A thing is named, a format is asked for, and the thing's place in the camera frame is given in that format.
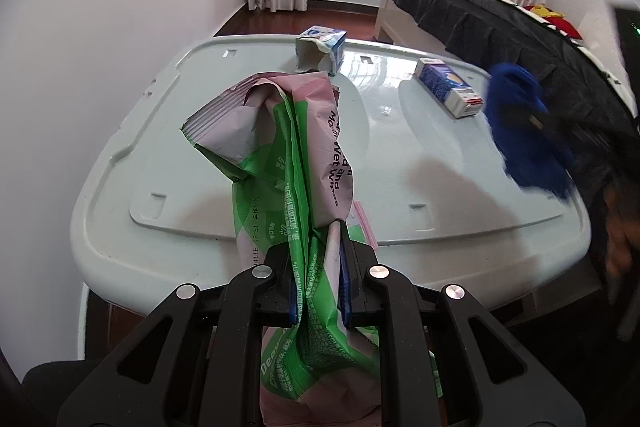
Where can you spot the white bed frame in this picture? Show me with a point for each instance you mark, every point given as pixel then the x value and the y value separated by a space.
pixel 395 22

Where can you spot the pale green plastic bin lid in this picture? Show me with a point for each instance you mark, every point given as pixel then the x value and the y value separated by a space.
pixel 165 167

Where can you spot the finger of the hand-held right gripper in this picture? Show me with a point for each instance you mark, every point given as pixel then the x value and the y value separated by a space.
pixel 525 132

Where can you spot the red yellow pillow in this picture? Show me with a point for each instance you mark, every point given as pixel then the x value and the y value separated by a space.
pixel 555 22

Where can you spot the blue white medicine box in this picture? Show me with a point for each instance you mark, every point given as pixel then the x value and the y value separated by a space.
pixel 445 82

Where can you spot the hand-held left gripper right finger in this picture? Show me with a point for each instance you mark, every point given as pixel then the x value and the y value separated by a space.
pixel 345 297

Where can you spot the person's right hand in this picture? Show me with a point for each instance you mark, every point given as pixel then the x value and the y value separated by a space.
pixel 622 237

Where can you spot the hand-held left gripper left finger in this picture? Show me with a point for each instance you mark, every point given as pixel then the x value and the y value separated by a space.
pixel 291 302

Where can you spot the pink green wet wipes packet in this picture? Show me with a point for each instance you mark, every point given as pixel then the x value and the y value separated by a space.
pixel 300 147

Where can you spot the clear pink zip bag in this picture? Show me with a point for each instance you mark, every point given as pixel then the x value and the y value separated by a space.
pixel 365 227

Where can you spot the small blue white carton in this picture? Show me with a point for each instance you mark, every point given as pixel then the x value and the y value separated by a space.
pixel 322 39

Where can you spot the black bed skirt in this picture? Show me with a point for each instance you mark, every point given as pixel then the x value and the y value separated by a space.
pixel 475 22

